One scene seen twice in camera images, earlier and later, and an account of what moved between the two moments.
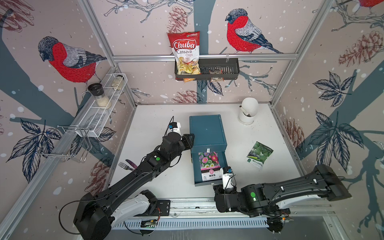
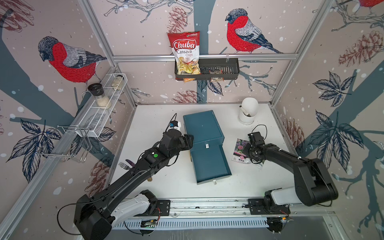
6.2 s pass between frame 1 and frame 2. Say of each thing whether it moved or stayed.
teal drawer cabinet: stayed
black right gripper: moved
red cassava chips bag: stayed
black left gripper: stayed
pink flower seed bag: moved
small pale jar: stayed
